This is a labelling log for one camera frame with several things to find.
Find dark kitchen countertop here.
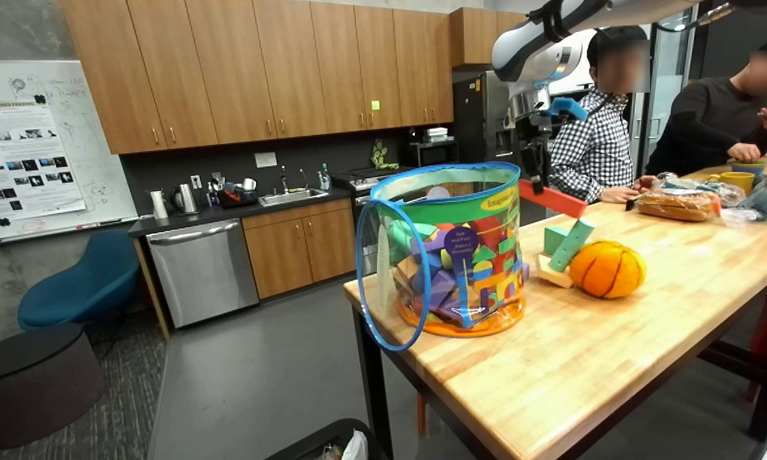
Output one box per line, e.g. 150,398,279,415
128,185,362,238

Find wooden kitchen cabinets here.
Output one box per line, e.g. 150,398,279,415
59,0,458,157
239,196,358,301

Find silver kettle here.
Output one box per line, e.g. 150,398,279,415
174,182,201,218

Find wooden cabinet above refrigerator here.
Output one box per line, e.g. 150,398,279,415
446,6,521,72

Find wooden lower kitchen cabinets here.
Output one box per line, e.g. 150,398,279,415
239,196,358,301

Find stainless steel refrigerator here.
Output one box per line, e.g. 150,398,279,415
452,67,540,174

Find bagged bread loaf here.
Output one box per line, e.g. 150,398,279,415
633,186,726,227

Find white wall whiteboard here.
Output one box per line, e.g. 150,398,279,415
0,57,141,246

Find black bin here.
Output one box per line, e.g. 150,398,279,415
262,415,379,460

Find wooden upper kitchen cabinets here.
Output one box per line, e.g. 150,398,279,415
59,0,458,157

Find orange plush pumpkin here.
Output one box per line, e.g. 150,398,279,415
568,238,648,301

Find black countertop appliance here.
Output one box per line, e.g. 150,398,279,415
407,125,461,172

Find tan flat foam block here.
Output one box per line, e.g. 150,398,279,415
528,252,577,292

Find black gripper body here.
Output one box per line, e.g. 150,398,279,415
517,104,568,168

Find blue lounge chair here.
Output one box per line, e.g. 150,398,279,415
16,227,141,334

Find printed research poster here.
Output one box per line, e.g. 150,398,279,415
0,100,89,231

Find orange foam block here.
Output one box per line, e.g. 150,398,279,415
518,177,590,220

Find clear bag of foam blocks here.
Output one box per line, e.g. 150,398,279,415
352,158,532,358

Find blue wrist mount plate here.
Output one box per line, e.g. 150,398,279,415
549,94,590,123

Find dark round ottoman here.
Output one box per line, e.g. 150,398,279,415
0,321,105,453

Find steel sink with faucet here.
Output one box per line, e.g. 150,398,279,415
256,164,333,209

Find yellow item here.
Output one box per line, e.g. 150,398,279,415
712,164,761,200

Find person in black sweater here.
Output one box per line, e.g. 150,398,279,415
642,35,767,178

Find stainless steel dishwasher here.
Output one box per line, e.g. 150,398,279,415
142,218,261,333

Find person in checked shirt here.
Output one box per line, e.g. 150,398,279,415
544,24,652,206

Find green foam cylinder block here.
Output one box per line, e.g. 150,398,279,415
551,218,597,277

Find green potted plant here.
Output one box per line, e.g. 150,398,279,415
368,137,400,174

